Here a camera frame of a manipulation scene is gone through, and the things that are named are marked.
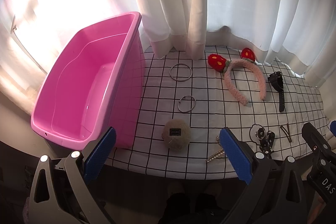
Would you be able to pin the white curtain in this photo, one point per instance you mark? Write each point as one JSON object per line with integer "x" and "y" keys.
{"x": 301, "y": 33}

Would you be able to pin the black grid white cloth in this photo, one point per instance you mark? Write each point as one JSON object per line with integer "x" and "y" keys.
{"x": 216, "y": 108}

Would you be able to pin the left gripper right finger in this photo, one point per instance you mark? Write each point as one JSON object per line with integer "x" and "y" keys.
{"x": 274, "y": 191}

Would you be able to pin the black wristwatch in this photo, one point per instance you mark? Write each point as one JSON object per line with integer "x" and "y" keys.
{"x": 276, "y": 81}

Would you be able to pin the white cartoon hair clip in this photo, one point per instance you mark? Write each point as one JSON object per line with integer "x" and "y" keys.
{"x": 257, "y": 133}

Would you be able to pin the beige fuzzy round pouch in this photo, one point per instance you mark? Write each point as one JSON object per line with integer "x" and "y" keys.
{"x": 176, "y": 135}

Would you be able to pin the pink plastic bin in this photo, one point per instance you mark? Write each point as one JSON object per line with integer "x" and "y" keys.
{"x": 95, "y": 84}

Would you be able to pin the thin brown hair pin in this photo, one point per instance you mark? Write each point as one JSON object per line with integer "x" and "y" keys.
{"x": 286, "y": 131}

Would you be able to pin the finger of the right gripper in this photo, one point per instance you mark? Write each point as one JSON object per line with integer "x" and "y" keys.
{"x": 324, "y": 157}
{"x": 333, "y": 127}

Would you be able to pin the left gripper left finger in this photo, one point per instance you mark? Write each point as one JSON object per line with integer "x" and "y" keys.
{"x": 60, "y": 194}

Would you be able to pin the closed silver bangle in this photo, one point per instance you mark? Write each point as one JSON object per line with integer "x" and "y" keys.
{"x": 180, "y": 72}

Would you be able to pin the silver bangle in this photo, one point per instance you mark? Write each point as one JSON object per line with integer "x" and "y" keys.
{"x": 186, "y": 104}
{"x": 180, "y": 72}

